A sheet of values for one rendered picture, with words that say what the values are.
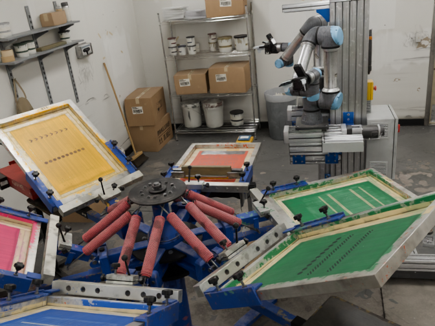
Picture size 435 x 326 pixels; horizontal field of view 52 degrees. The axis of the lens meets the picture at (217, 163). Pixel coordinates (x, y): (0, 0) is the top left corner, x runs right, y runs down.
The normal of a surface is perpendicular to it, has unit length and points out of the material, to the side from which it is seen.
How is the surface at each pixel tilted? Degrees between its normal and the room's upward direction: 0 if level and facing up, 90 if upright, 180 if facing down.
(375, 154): 90
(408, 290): 0
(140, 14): 90
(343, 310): 0
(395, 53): 90
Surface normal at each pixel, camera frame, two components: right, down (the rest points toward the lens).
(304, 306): -0.11, -0.91
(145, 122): -0.17, 0.42
